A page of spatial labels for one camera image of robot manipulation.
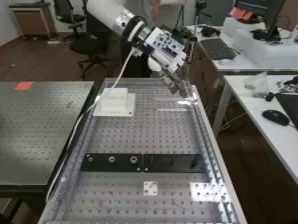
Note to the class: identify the grey five-finger robot hand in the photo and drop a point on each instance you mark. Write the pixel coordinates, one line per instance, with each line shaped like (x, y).
(171, 50)

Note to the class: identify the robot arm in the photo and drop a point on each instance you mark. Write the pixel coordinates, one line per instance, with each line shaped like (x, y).
(107, 11)

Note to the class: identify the black keyboard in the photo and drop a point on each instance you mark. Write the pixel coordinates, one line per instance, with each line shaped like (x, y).
(217, 48)
(290, 108)

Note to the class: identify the black office chair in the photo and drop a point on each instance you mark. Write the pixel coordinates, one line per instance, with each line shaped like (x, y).
(87, 43)

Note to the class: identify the white desk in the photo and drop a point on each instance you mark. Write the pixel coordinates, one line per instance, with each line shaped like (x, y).
(266, 133)
(257, 56)

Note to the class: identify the small white box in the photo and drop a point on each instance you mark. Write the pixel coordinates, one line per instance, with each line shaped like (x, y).
(116, 101)

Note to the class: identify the clear plastic bag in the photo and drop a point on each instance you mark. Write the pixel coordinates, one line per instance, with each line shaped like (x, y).
(256, 84)

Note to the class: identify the computer monitor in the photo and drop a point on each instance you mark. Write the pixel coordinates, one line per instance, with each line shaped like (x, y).
(260, 8)

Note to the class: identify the black computer mouse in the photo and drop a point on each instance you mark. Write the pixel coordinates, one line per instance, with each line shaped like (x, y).
(276, 117)

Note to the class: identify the wooden cabinet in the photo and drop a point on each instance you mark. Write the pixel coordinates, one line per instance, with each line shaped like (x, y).
(34, 18)

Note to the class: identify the clear box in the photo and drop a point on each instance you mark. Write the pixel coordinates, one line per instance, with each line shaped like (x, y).
(213, 160)

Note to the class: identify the black plate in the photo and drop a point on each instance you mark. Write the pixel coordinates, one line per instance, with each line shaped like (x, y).
(133, 163)

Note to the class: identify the grey metal side table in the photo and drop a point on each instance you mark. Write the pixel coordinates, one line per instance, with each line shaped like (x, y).
(40, 133)

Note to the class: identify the small white square plate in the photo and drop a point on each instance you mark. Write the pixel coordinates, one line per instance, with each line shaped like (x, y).
(151, 188)

